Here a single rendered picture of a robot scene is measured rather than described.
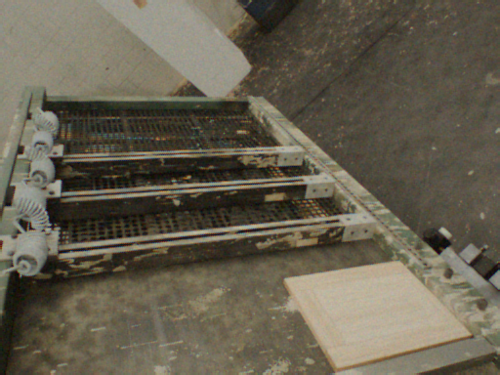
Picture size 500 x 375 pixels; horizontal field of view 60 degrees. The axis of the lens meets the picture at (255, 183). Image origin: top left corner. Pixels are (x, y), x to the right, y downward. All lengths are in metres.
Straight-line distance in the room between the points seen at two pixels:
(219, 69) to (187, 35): 0.51
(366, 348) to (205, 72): 4.13
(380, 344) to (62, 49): 5.72
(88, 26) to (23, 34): 0.78
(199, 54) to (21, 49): 2.52
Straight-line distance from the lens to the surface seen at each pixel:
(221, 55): 4.90
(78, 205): 1.49
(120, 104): 2.47
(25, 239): 1.10
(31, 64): 6.48
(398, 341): 1.20
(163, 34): 4.76
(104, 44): 6.27
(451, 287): 1.40
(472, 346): 1.26
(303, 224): 1.43
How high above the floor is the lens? 2.10
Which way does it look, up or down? 35 degrees down
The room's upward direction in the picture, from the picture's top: 53 degrees counter-clockwise
